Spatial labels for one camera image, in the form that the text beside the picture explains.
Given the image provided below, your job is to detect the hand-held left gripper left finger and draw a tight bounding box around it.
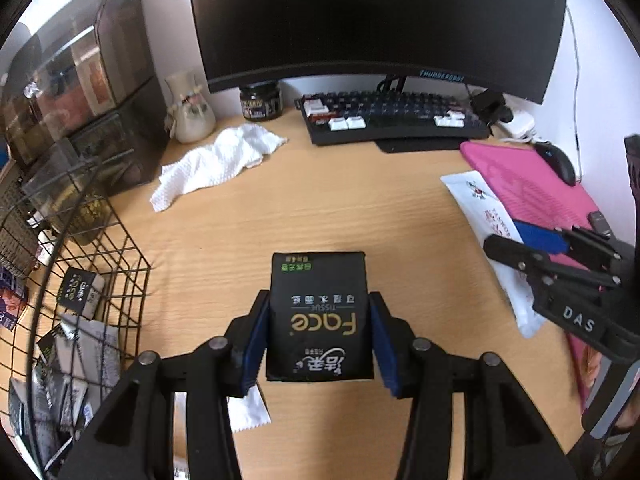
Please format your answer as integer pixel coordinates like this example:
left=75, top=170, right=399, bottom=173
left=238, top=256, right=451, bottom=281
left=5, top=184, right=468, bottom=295
left=57, top=289, right=273, bottom=480

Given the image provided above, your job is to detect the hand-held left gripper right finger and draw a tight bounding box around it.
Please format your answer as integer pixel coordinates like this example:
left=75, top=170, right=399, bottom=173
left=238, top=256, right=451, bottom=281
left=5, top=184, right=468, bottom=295
left=369, top=291, right=576, bottom=480

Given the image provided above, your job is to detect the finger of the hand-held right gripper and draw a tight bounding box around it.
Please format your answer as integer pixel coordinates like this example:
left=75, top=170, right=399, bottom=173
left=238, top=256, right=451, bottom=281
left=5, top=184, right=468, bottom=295
left=512, top=211, right=634, bottom=274
left=482, top=234, right=622, bottom=302

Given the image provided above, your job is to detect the white printed snack packet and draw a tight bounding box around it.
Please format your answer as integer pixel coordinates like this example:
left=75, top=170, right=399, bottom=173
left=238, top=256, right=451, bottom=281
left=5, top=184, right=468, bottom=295
left=60, top=317, right=123, bottom=426
left=440, top=170, right=548, bottom=339

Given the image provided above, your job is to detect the black pocket tissue packet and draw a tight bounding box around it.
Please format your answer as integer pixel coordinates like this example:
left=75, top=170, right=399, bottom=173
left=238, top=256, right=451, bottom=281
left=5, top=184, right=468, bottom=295
left=265, top=251, right=376, bottom=382

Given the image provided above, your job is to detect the pile of black tissue packets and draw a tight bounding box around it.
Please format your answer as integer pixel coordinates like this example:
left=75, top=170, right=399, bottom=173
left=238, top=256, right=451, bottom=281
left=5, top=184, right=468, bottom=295
left=7, top=267, right=111, bottom=466

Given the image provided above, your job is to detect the black wire basket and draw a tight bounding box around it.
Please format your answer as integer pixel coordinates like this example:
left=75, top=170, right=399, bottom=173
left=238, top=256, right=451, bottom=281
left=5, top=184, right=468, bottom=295
left=0, top=160, right=153, bottom=480

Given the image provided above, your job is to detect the wooden desktop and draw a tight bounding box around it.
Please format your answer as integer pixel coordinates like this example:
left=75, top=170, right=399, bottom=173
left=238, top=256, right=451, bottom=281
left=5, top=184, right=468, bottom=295
left=30, top=110, right=601, bottom=480

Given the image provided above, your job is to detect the person's right hand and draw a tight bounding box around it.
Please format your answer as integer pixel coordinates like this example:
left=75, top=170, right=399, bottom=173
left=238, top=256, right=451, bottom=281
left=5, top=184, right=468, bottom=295
left=582, top=347, right=610, bottom=411

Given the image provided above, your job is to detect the pink mouse pad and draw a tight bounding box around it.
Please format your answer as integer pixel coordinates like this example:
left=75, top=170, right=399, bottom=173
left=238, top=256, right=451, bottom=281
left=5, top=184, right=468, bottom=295
left=459, top=140, right=613, bottom=413

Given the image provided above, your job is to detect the white red-logo sachet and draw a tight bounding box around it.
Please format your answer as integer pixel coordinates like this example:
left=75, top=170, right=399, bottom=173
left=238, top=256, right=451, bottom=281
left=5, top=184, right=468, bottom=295
left=227, top=384, right=272, bottom=432

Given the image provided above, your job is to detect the black computer mouse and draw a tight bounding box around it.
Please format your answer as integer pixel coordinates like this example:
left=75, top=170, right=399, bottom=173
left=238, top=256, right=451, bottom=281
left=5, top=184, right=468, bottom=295
left=534, top=141, right=578, bottom=187

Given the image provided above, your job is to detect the black power adapter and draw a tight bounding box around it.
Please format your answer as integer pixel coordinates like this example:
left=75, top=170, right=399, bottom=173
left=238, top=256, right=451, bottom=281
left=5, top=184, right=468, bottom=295
left=470, top=89, right=513, bottom=121

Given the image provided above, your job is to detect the black mechanical keyboard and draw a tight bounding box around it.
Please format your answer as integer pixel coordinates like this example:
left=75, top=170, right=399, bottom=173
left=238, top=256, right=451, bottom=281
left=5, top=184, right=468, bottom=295
left=295, top=89, right=493, bottom=147

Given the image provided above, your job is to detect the white crumpled cloth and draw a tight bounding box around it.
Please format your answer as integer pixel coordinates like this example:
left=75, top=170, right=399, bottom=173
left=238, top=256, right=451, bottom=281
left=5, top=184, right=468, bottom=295
left=150, top=124, right=288, bottom=213

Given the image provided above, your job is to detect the small white bottle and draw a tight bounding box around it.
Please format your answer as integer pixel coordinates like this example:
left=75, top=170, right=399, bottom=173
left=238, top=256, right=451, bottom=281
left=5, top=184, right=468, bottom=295
left=36, top=230, right=57, bottom=266

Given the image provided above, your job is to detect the clear plastic container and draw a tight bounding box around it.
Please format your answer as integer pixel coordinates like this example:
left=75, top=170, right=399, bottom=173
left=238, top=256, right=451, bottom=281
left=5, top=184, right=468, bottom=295
left=22, top=152, right=113, bottom=246

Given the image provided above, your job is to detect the smoky drawer storage box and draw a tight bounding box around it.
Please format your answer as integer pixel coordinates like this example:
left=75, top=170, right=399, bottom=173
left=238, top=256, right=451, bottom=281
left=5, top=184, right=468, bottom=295
left=20, top=77, right=171, bottom=198

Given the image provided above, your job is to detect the cream ceramic vase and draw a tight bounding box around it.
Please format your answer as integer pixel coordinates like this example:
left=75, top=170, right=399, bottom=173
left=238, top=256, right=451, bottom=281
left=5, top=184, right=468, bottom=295
left=164, top=70, right=217, bottom=144

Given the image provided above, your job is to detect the blue printed carton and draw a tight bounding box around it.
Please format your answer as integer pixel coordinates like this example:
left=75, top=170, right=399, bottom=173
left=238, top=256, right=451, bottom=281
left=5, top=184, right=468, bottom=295
left=0, top=265, right=28, bottom=331

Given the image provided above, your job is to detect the black glass jar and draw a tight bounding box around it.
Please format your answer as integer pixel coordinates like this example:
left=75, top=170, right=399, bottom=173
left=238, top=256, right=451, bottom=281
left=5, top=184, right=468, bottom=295
left=239, top=81, right=284, bottom=122

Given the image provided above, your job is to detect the grey perforated basket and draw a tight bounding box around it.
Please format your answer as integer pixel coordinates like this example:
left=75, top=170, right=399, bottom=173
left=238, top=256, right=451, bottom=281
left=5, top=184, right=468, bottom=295
left=0, top=175, right=38, bottom=281

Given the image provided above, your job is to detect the black curved monitor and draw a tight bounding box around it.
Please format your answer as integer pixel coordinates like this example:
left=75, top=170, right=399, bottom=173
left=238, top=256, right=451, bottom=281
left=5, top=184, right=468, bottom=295
left=185, top=0, right=568, bottom=153

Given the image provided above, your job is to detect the smoky flip-lid storage box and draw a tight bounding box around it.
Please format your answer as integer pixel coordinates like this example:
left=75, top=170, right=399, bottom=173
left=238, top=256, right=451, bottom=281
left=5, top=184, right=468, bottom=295
left=0, top=0, right=156, bottom=166

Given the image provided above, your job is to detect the black monitor cable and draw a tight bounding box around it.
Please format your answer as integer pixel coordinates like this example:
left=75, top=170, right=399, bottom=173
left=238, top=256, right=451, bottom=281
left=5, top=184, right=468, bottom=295
left=565, top=2, right=586, bottom=181

